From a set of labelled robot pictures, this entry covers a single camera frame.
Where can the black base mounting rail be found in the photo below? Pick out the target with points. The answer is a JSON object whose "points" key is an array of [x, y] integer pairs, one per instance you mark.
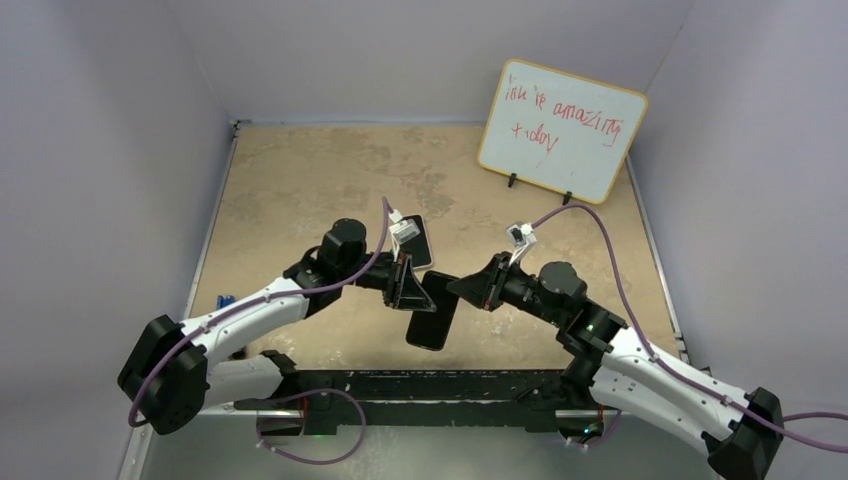
{"points": [[535, 400]]}

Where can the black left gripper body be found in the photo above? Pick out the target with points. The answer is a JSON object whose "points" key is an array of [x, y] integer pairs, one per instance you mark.
{"points": [[391, 291]]}

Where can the pale pink phone case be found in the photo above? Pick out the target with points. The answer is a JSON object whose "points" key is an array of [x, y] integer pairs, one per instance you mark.
{"points": [[424, 262]]}

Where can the black smartphone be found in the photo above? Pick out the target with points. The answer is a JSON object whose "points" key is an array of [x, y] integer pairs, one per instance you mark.
{"points": [[418, 245]]}

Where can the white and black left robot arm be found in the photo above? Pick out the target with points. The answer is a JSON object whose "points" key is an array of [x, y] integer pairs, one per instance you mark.
{"points": [[178, 368]]}

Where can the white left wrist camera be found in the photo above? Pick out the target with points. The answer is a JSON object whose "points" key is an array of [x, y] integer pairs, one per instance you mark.
{"points": [[400, 230]]}

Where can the whiteboard with red writing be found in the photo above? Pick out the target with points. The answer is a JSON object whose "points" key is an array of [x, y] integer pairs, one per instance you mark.
{"points": [[560, 131]]}

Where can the black phone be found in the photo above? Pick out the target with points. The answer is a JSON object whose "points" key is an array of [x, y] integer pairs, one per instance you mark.
{"points": [[434, 318]]}

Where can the black phone case with camera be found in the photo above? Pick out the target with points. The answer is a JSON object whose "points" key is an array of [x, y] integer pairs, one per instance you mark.
{"points": [[434, 321]]}

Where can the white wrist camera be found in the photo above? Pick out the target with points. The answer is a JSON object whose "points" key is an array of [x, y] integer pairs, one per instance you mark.
{"points": [[400, 230], [523, 238]]}

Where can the blue object at table edge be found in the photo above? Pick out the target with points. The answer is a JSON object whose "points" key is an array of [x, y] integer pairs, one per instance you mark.
{"points": [[224, 301]]}

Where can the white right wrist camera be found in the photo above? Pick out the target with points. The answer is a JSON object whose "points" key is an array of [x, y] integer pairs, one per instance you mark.
{"points": [[523, 238]]}

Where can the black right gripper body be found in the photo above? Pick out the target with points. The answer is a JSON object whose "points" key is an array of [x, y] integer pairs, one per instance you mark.
{"points": [[518, 291]]}

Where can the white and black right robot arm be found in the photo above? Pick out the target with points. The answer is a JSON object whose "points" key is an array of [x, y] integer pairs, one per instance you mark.
{"points": [[616, 368]]}

